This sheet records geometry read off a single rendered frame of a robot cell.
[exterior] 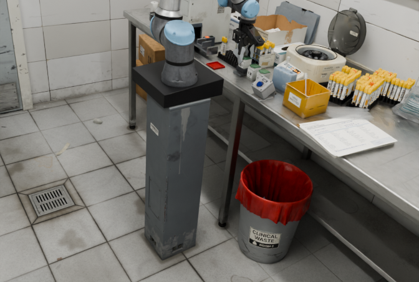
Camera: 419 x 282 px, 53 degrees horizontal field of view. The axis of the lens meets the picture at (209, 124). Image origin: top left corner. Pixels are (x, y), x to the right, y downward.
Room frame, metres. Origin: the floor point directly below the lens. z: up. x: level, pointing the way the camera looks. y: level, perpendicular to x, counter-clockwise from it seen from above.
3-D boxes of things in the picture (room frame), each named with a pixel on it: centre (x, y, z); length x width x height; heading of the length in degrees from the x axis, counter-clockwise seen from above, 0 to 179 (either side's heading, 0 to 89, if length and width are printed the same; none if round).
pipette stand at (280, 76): (1.74, -0.31, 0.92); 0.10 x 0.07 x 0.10; 44
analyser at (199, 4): (2.33, 0.13, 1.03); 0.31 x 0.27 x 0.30; 37
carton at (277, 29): (2.27, -0.29, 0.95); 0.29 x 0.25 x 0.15; 127
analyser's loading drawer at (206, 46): (2.12, 0.09, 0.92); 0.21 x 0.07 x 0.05; 37
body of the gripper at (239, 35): (1.91, -0.12, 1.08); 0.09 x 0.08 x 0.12; 40
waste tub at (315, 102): (1.59, -0.39, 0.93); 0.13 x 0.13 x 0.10; 35
